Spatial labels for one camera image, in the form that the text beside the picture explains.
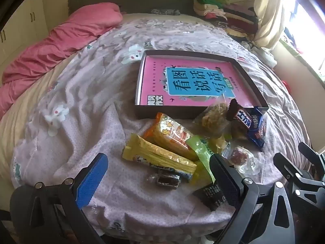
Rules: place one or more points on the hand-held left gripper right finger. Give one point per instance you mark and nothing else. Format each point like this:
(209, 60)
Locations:
(226, 183)

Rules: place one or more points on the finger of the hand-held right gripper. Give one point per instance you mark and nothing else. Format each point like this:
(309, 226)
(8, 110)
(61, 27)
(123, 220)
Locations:
(287, 165)
(311, 153)

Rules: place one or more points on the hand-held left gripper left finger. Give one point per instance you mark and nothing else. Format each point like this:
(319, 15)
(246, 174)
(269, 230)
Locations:
(91, 180)

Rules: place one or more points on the black snack packet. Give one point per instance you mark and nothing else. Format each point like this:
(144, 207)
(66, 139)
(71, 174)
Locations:
(210, 195)

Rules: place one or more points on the clear red candy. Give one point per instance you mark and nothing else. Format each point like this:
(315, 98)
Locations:
(238, 155)

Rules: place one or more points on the green snack packet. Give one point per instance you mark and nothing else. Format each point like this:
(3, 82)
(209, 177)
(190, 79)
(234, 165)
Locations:
(200, 147)

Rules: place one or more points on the clear pastry packet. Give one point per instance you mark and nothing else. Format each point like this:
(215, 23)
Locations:
(213, 119)

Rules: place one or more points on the brown chocolate bar packet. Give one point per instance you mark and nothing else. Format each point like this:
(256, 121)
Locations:
(240, 118)

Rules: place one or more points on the yellow snack packet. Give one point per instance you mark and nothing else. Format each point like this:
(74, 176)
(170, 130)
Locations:
(157, 157)

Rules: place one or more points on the orange snack packet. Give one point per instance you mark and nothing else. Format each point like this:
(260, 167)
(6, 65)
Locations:
(170, 132)

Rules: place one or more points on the dark shallow cardboard box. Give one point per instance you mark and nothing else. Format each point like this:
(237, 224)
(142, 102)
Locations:
(162, 112)

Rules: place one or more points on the dark red wrapped candy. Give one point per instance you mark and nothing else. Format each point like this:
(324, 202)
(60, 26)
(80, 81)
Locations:
(165, 180)

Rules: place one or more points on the small red object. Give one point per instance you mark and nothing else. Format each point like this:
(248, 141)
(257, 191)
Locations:
(286, 83)

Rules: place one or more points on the beige bed sheet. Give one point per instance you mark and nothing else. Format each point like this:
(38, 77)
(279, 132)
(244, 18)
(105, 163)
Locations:
(17, 137)

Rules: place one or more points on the printed lilac bedspread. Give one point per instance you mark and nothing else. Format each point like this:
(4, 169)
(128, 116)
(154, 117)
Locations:
(76, 86)

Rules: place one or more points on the white crumpled cloth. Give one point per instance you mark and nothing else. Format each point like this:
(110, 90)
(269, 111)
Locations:
(266, 54)

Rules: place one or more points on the pink book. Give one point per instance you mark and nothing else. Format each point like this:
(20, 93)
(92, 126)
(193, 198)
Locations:
(152, 81)

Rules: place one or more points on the window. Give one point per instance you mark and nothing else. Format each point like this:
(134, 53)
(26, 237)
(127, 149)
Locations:
(309, 30)

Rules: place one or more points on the pink duvet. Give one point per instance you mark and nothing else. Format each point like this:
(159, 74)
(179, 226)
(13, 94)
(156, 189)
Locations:
(50, 50)

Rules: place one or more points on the cream curtain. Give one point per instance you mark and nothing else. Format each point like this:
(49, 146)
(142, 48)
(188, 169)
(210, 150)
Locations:
(269, 10)

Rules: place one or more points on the pile of folded clothes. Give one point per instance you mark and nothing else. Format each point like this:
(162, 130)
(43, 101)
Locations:
(228, 15)

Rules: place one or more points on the cream wardrobe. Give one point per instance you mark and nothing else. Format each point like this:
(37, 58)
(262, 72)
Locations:
(22, 17)

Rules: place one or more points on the dark patterned cloth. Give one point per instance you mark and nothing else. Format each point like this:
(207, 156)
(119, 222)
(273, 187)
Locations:
(165, 11)

